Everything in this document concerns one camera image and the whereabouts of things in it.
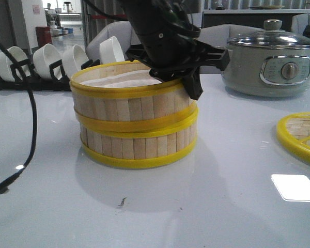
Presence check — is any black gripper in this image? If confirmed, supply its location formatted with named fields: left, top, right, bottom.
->
left=126, top=32, right=230, bottom=100

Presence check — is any bamboo steamer tray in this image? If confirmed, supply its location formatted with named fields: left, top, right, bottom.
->
left=80, top=121, right=197, bottom=169
left=70, top=61, right=197, bottom=132

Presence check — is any bamboo steamer lid yellow rim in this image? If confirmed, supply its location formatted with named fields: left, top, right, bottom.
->
left=276, top=112, right=310, bottom=164

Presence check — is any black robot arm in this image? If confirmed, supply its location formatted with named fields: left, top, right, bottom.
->
left=119, top=1, right=230, bottom=100

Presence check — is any grey chair middle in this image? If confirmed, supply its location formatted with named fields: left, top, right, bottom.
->
left=196, top=23, right=261, bottom=75

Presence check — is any grey chair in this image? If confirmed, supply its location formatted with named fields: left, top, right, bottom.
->
left=85, top=21, right=141, bottom=60
left=196, top=23, right=261, bottom=75
left=291, top=13, right=310, bottom=38

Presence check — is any grey electric cooking pot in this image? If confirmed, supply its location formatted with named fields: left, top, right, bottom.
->
left=222, top=45, right=310, bottom=98

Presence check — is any grey chair left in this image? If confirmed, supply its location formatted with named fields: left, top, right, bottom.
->
left=85, top=21, right=141, bottom=60

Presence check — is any white bowl right end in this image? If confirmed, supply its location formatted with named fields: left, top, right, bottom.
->
left=99, top=36, right=125, bottom=64

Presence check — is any glass pot lid with knob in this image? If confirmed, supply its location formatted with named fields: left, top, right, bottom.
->
left=227, top=19, right=310, bottom=49

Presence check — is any white bowl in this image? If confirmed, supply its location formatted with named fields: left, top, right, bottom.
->
left=0, top=46, right=28, bottom=82
left=33, top=43, right=61, bottom=80
left=62, top=44, right=89, bottom=79

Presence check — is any grey chair far right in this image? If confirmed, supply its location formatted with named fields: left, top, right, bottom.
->
left=291, top=13, right=310, bottom=38

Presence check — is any red bin in background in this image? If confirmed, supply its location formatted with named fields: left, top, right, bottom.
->
left=36, top=26, right=52, bottom=48

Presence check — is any black bowl rack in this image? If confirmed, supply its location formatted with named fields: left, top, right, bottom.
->
left=0, top=58, right=101, bottom=91

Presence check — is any white bowl far left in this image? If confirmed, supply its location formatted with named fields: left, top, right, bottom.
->
left=0, top=46, right=28, bottom=82

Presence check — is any black hanging cable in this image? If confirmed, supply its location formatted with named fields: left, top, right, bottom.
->
left=0, top=31, right=38, bottom=195

